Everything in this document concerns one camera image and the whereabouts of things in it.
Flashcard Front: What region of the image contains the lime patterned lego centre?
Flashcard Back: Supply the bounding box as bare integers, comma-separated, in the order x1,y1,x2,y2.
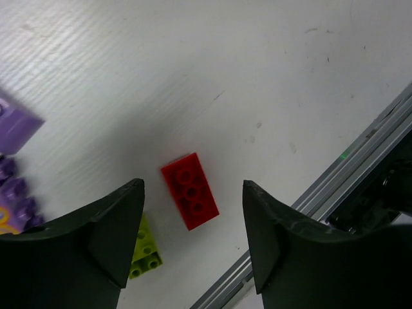
129,214,163,279

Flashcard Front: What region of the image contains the purple 2x3 lego brick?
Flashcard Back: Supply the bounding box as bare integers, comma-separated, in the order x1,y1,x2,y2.
1,89,44,155

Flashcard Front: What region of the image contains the purple curved patterned lego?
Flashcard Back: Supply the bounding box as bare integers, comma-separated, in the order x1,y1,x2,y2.
1,154,44,234

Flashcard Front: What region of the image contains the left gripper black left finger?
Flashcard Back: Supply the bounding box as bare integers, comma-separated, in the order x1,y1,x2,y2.
1,178,145,308

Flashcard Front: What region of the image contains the red 2x3 lego brick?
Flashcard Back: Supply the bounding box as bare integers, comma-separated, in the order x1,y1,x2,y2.
160,153,220,230

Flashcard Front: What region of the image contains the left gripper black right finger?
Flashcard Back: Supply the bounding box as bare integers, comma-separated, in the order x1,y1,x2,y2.
243,180,411,308

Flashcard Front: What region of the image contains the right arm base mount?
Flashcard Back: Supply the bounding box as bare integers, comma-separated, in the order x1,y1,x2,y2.
326,154,412,234

